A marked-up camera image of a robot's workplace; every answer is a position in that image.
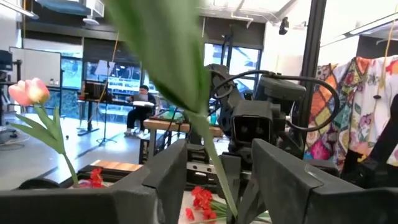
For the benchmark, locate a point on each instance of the purple glass vase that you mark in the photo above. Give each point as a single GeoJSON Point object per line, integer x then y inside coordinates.
{"type": "Point", "coordinates": [81, 184]}

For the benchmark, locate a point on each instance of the person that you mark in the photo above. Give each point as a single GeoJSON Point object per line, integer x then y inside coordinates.
{"type": "Point", "coordinates": [141, 115]}

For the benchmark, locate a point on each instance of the white board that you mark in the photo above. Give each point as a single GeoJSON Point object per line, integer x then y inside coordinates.
{"type": "Point", "coordinates": [34, 67]}

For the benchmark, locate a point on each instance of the green leaf stem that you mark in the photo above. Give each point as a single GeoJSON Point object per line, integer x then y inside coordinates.
{"type": "Point", "coordinates": [164, 46]}

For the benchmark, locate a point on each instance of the wooden work table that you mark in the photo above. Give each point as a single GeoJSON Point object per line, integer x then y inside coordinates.
{"type": "Point", "coordinates": [168, 126]}

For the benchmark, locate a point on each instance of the white floral shirt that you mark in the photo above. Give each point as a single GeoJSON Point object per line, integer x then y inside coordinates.
{"type": "Point", "coordinates": [370, 109]}

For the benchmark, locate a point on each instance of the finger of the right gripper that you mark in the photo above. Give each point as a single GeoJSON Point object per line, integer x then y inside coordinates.
{"type": "Point", "coordinates": [231, 171]}

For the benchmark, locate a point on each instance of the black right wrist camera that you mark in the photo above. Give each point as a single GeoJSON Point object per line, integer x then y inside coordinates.
{"type": "Point", "coordinates": [252, 127]}

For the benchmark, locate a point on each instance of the colourful patchwork cloth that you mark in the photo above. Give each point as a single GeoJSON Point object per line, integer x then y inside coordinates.
{"type": "Point", "coordinates": [326, 118]}

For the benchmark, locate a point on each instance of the red small-blossom flower bunch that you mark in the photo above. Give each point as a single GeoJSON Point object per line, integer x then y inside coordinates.
{"type": "Point", "coordinates": [96, 177]}
{"type": "Point", "coordinates": [202, 194]}

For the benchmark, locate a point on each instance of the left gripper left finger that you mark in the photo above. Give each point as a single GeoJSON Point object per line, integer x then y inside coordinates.
{"type": "Point", "coordinates": [93, 205]}

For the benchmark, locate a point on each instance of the black upright frame post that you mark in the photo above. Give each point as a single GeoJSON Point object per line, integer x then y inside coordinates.
{"type": "Point", "coordinates": [312, 46]}

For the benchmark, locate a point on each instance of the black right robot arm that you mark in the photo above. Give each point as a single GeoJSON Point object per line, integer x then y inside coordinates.
{"type": "Point", "coordinates": [280, 90]}

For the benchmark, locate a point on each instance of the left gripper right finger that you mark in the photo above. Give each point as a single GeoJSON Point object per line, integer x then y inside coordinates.
{"type": "Point", "coordinates": [311, 205]}

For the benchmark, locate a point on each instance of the black music stand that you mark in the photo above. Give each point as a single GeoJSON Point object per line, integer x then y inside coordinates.
{"type": "Point", "coordinates": [105, 68]}

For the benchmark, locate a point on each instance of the tulip stems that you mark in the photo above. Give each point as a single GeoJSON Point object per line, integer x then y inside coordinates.
{"type": "Point", "coordinates": [29, 91]}

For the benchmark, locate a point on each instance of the black wall camera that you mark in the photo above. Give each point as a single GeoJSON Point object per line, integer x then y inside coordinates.
{"type": "Point", "coordinates": [283, 26]}

